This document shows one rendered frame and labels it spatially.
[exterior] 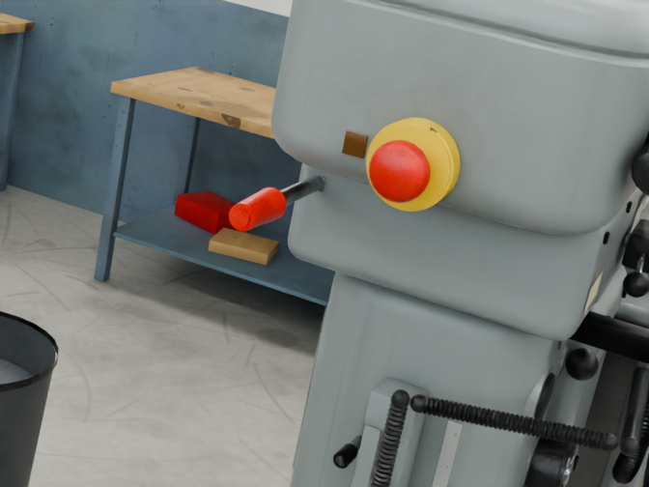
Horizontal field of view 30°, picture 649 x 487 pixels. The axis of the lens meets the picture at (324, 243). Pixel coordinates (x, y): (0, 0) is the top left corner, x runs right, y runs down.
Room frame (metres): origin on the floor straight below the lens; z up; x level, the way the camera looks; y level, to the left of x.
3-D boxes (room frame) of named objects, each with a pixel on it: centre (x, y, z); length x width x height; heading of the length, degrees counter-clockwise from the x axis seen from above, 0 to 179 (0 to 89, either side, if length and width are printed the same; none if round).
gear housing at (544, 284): (1.04, -0.13, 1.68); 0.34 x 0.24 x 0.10; 162
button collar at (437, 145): (0.78, -0.05, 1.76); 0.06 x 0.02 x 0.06; 72
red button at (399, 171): (0.76, -0.04, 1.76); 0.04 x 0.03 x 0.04; 72
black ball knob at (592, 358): (1.03, -0.25, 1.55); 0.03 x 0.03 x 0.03
